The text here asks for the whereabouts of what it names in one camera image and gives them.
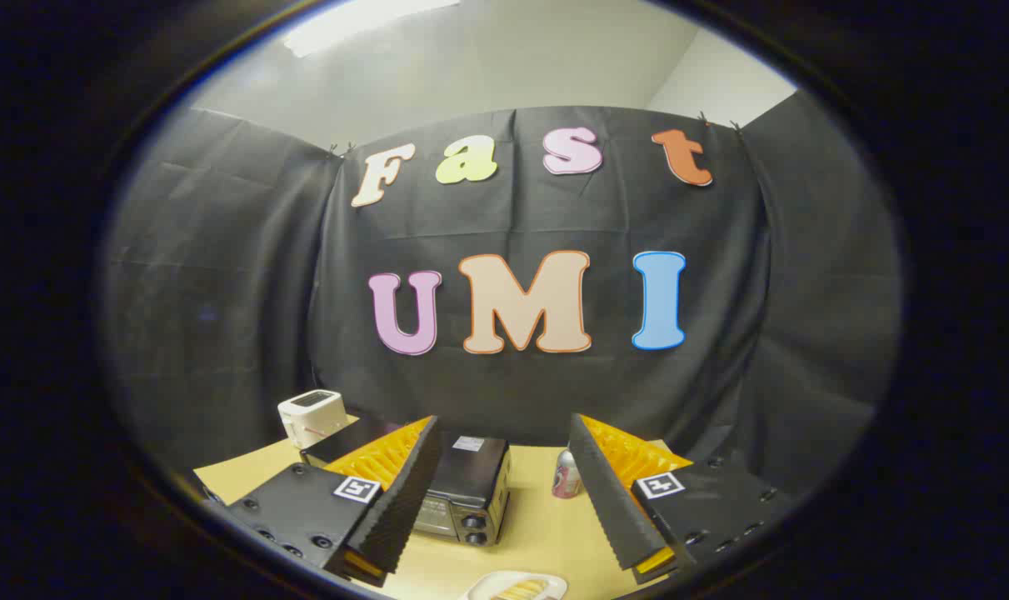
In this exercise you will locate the white plate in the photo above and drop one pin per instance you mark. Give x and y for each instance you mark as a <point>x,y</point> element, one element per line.
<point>481,590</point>

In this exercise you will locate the white pop-up toaster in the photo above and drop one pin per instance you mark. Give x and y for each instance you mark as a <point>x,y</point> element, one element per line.
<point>308,412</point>

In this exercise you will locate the black toaster oven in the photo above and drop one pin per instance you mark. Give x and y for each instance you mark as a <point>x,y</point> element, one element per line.
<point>471,475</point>

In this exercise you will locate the black backdrop cloth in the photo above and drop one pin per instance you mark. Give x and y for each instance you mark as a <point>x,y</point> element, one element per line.
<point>237,292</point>

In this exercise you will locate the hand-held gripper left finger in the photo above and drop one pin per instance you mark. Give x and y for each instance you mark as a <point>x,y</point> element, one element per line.
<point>404,500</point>

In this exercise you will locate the pale yellow sliced bread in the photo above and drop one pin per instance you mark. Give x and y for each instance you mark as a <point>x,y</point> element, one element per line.
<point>519,592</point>

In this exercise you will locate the pink label bottle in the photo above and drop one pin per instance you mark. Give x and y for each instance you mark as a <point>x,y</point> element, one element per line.
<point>566,477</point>

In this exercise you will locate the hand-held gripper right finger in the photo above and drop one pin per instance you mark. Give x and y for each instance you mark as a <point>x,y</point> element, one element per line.
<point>608,500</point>

